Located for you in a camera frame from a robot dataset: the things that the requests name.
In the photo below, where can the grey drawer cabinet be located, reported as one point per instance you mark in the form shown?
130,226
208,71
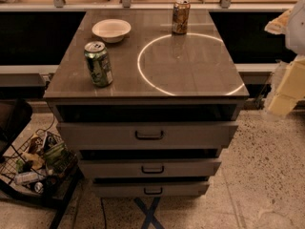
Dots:
157,77

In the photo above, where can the middle grey drawer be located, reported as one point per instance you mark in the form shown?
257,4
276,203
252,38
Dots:
199,167

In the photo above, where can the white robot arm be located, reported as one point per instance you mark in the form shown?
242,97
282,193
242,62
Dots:
295,32

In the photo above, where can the grey drawer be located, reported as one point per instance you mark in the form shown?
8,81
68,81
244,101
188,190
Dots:
199,167
147,135
163,189

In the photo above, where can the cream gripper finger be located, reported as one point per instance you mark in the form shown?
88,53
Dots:
279,24
288,87

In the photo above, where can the clear plastic bottle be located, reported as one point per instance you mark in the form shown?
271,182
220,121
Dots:
28,177

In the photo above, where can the orange soda can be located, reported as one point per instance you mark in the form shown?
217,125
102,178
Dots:
181,9

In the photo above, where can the bottom grey drawer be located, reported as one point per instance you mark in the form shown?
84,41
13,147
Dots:
163,189

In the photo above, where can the white paper bowl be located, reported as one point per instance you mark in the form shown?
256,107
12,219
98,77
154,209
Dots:
111,30

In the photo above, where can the green soda can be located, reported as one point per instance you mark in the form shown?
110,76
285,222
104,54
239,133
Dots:
99,64

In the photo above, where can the top grey drawer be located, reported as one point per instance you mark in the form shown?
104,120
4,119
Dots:
147,135

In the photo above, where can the black wire basket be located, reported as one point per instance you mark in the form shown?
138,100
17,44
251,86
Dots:
29,157

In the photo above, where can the green snack bag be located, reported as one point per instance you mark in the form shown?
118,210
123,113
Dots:
55,153

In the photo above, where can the blue tape cross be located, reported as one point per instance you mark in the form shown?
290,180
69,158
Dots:
150,218

